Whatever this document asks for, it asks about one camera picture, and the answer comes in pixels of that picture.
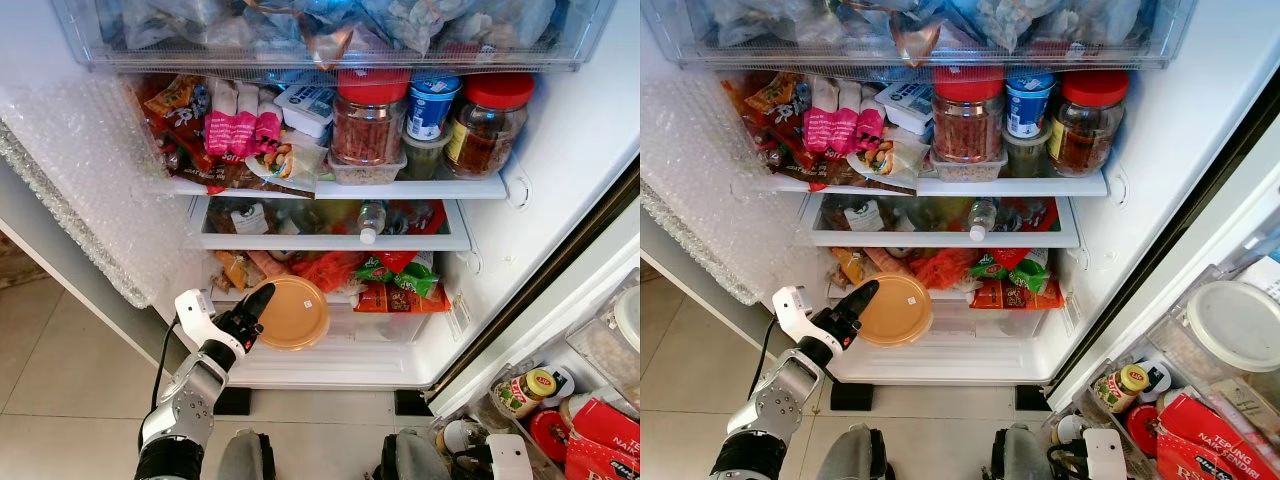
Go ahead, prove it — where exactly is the brown foil wrapper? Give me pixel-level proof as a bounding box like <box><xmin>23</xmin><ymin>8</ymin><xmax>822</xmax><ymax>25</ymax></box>
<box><xmin>890</xmin><ymin>18</ymin><xmax>946</xmax><ymax>69</ymax></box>
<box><xmin>300</xmin><ymin>20</ymin><xmax>359</xmax><ymax>71</ymax></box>

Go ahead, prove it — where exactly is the red bag of carrots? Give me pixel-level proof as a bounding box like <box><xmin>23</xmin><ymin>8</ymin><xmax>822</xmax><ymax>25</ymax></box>
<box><xmin>290</xmin><ymin>252</ymin><xmax>363</xmax><ymax>295</ymax></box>
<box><xmin>908</xmin><ymin>250</ymin><xmax>977</xmax><ymax>292</ymax></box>

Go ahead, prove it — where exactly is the jar with yellow red lid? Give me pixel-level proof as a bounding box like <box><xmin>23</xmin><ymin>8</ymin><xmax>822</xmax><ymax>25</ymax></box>
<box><xmin>1094</xmin><ymin>363</ymin><xmax>1152</xmax><ymax>414</ymax></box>
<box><xmin>495</xmin><ymin>368</ymin><xmax>559</xmax><ymax>419</ymax></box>

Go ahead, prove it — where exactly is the clear plastic food container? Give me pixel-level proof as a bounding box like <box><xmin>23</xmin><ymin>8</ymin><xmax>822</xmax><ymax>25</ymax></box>
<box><xmin>930</xmin><ymin>150</ymin><xmax>1007</xmax><ymax>184</ymax></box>
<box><xmin>328</xmin><ymin>150</ymin><xmax>409</xmax><ymax>187</ymax></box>

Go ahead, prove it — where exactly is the orange-red flat packet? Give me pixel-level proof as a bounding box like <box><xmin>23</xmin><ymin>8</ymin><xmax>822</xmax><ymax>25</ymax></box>
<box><xmin>352</xmin><ymin>282</ymin><xmax>453</xmax><ymax>315</ymax></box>
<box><xmin>968</xmin><ymin>278</ymin><xmax>1067</xmax><ymax>312</ymax></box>

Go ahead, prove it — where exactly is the clear container with white lid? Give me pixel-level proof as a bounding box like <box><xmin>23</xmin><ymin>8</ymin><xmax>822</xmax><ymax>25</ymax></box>
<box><xmin>1148</xmin><ymin>264</ymin><xmax>1280</xmax><ymax>403</ymax></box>
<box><xmin>565</xmin><ymin>285</ymin><xmax>641</xmax><ymax>409</ymax></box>

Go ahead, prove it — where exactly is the pink white packet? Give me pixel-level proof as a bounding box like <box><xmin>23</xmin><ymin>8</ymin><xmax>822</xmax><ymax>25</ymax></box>
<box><xmin>254</xmin><ymin>88</ymin><xmax>283</xmax><ymax>155</ymax></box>
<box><xmin>231</xmin><ymin>82</ymin><xmax>259</xmax><ymax>159</ymax></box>
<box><xmin>857</xmin><ymin>86</ymin><xmax>885</xmax><ymax>151</ymax></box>
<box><xmin>204</xmin><ymin>78</ymin><xmax>238</xmax><ymax>158</ymax></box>
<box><xmin>804</xmin><ymin>77</ymin><xmax>839</xmax><ymax>155</ymax></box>
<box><xmin>833</xmin><ymin>80</ymin><xmax>861</xmax><ymax>153</ymax></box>

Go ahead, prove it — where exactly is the red-lidded jar of red food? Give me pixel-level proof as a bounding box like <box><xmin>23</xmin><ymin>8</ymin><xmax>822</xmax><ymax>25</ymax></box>
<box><xmin>930</xmin><ymin>67</ymin><xmax>1007</xmax><ymax>165</ymax></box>
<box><xmin>332</xmin><ymin>68</ymin><xmax>412</xmax><ymax>167</ymax></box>

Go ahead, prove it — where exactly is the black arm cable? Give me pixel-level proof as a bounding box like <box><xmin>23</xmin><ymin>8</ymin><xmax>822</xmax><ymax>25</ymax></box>
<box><xmin>748</xmin><ymin>318</ymin><xmax>781</xmax><ymax>403</ymax></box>
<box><xmin>136</xmin><ymin>315</ymin><xmax>183</xmax><ymax>451</ymax></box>

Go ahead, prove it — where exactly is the blue white yoghurt cup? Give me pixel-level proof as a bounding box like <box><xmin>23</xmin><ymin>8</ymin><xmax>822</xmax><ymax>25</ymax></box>
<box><xmin>407</xmin><ymin>72</ymin><xmax>463</xmax><ymax>142</ymax></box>
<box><xmin>1005</xmin><ymin>70</ymin><xmax>1059</xmax><ymax>140</ymax></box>

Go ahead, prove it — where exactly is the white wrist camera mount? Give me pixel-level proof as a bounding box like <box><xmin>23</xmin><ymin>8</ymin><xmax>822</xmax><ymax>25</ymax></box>
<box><xmin>771</xmin><ymin>286</ymin><xmax>833</xmax><ymax>347</ymax></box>
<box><xmin>1083</xmin><ymin>428</ymin><xmax>1130</xmax><ymax>480</ymax></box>
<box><xmin>485</xmin><ymin>433</ymin><xmax>535</xmax><ymax>480</ymax></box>
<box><xmin>174</xmin><ymin>289</ymin><xmax>241</xmax><ymax>357</ymax></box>

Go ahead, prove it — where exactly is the red flour box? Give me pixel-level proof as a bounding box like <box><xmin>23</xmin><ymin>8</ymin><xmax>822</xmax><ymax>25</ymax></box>
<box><xmin>564</xmin><ymin>397</ymin><xmax>641</xmax><ymax>480</ymax></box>
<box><xmin>1154</xmin><ymin>391</ymin><xmax>1280</xmax><ymax>480</ymax></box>

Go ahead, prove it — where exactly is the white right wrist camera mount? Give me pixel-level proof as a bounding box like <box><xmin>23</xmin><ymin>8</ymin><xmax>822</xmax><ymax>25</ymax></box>
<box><xmin>1083</xmin><ymin>428</ymin><xmax>1130</xmax><ymax>480</ymax></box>
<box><xmin>485</xmin><ymin>433</ymin><xmax>535</xmax><ymax>480</ymax></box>

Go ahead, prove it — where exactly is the white fridge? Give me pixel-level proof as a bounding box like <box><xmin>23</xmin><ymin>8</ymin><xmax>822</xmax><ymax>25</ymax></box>
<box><xmin>640</xmin><ymin>0</ymin><xmax>1280</xmax><ymax>387</ymax></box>
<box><xmin>0</xmin><ymin>0</ymin><xmax>641</xmax><ymax>391</ymax></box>

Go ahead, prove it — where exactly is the grey robot left leg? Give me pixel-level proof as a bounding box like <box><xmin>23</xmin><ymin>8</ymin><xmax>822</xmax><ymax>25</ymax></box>
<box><xmin>824</xmin><ymin>424</ymin><xmax>893</xmax><ymax>480</ymax></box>
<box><xmin>217</xmin><ymin>428</ymin><xmax>277</xmax><ymax>480</ymax></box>

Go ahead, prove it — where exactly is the white fridge door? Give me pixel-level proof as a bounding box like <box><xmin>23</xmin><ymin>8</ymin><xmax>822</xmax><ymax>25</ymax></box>
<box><xmin>1045</xmin><ymin>95</ymin><xmax>1280</xmax><ymax>480</ymax></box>
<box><xmin>428</xmin><ymin>160</ymin><xmax>641</xmax><ymax>480</ymax></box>

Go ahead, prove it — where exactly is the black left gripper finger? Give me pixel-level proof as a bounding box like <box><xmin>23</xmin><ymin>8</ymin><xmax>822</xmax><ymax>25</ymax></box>
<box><xmin>839</xmin><ymin>280</ymin><xmax>881</xmax><ymax>320</ymax></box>
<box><xmin>242</xmin><ymin>283</ymin><xmax>277</xmax><ymax>322</ymax></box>

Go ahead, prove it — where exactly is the greenish clear container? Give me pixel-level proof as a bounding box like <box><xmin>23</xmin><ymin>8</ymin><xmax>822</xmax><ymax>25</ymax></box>
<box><xmin>405</xmin><ymin>130</ymin><xmax>454</xmax><ymax>182</ymax></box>
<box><xmin>1003</xmin><ymin>130</ymin><xmax>1051</xmax><ymax>180</ymax></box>

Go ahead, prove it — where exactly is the clear crisper drawer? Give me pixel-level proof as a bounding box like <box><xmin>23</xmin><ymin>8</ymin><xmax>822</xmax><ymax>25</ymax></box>
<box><xmin>205</xmin><ymin>288</ymin><xmax>463</xmax><ymax>347</ymax></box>
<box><xmin>825</xmin><ymin>285</ymin><xmax>1076</xmax><ymax>344</ymax></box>

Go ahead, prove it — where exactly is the round red lid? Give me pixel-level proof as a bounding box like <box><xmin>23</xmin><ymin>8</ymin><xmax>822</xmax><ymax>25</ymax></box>
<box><xmin>529</xmin><ymin>408</ymin><xmax>571</xmax><ymax>463</ymax></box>
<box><xmin>1126</xmin><ymin>402</ymin><xmax>1164</xmax><ymax>457</ymax></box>

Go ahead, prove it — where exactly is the clear freezer drawer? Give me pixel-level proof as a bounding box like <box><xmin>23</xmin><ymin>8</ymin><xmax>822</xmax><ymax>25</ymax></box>
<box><xmin>645</xmin><ymin>0</ymin><xmax>1197</xmax><ymax>72</ymax></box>
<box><xmin>50</xmin><ymin>0</ymin><xmax>617</xmax><ymax>74</ymax></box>

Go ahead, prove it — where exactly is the white fridge drawer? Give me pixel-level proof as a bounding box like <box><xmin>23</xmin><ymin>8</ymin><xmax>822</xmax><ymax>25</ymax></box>
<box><xmin>187</xmin><ymin>195</ymin><xmax>474</xmax><ymax>252</ymax></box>
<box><xmin>797</xmin><ymin>194</ymin><xmax>1082</xmax><ymax>250</ymax></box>

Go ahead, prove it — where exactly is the orange red snack packet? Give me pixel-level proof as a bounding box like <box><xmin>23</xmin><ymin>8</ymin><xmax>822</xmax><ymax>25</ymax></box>
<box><xmin>742</xmin><ymin>74</ymin><xmax>811</xmax><ymax>167</ymax></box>
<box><xmin>140</xmin><ymin>75</ymin><xmax>213</xmax><ymax>173</ymax></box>

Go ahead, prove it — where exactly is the white tub with blue label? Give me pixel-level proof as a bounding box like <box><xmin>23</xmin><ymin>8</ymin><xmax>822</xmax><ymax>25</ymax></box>
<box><xmin>880</xmin><ymin>82</ymin><xmax>936</xmax><ymax>136</ymax></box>
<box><xmin>274</xmin><ymin>84</ymin><xmax>337</xmax><ymax>139</ymax></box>

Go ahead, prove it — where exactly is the orange food packet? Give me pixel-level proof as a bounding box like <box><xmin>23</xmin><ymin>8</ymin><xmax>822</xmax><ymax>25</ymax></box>
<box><xmin>830</xmin><ymin>247</ymin><xmax>883</xmax><ymax>288</ymax></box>
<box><xmin>214</xmin><ymin>250</ymin><xmax>269</xmax><ymax>293</ymax></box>

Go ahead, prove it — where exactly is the green snack packet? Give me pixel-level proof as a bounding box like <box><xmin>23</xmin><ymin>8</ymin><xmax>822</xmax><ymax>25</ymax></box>
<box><xmin>355</xmin><ymin>250</ymin><xmax>441</xmax><ymax>298</ymax></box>
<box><xmin>966</xmin><ymin>248</ymin><xmax>1052</xmax><ymax>294</ymax></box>

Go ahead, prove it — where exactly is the white-capped clear bottle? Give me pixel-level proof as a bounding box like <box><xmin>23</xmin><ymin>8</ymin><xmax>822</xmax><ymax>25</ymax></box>
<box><xmin>967</xmin><ymin>198</ymin><xmax>1000</xmax><ymax>242</ymax></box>
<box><xmin>357</xmin><ymin>200</ymin><xmax>390</xmax><ymax>245</ymax></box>

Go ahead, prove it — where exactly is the printed food bag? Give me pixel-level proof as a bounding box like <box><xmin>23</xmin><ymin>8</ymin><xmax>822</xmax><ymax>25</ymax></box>
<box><xmin>847</xmin><ymin>134</ymin><xmax>932</xmax><ymax>194</ymax></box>
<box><xmin>246</xmin><ymin>138</ymin><xmax>330</xmax><ymax>194</ymax></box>

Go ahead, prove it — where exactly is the bubble wrap sheet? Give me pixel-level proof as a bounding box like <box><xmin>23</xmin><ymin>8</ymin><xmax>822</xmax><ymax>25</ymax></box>
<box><xmin>640</xmin><ymin>80</ymin><xmax>803</xmax><ymax>307</ymax></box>
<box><xmin>0</xmin><ymin>80</ymin><xmax>203</xmax><ymax>310</ymax></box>

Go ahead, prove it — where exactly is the red-lidded jar with yellow label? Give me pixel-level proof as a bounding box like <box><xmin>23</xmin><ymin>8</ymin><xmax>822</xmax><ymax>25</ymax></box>
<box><xmin>445</xmin><ymin>72</ymin><xmax>536</xmax><ymax>180</ymax></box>
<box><xmin>1047</xmin><ymin>70</ymin><xmax>1130</xmax><ymax>179</ymax></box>

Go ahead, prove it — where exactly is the grey robot leg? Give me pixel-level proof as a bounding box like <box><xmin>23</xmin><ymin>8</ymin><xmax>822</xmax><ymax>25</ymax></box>
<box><xmin>217</xmin><ymin>428</ymin><xmax>277</xmax><ymax>480</ymax></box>
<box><xmin>824</xmin><ymin>424</ymin><xmax>893</xmax><ymax>480</ymax></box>
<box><xmin>989</xmin><ymin>424</ymin><xmax>1057</xmax><ymax>480</ymax></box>
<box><xmin>376</xmin><ymin>428</ymin><xmax>453</xmax><ymax>480</ymax></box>

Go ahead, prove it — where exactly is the grey robot right leg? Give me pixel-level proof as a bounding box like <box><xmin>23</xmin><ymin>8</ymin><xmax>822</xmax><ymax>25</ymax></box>
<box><xmin>989</xmin><ymin>424</ymin><xmax>1057</xmax><ymax>480</ymax></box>
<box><xmin>376</xmin><ymin>428</ymin><xmax>453</xmax><ymax>480</ymax></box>

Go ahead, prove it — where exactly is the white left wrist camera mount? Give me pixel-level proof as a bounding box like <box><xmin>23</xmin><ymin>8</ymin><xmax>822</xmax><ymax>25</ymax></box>
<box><xmin>771</xmin><ymin>286</ymin><xmax>833</xmax><ymax>347</ymax></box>
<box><xmin>174</xmin><ymin>289</ymin><xmax>241</xmax><ymax>357</ymax></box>

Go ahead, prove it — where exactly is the white-edged glass shelf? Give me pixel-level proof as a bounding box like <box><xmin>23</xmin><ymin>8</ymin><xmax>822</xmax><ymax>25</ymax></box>
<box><xmin>768</xmin><ymin>169</ymin><xmax>1110</xmax><ymax>199</ymax></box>
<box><xmin>163</xmin><ymin>170</ymin><xmax>510</xmax><ymax>200</ymax></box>

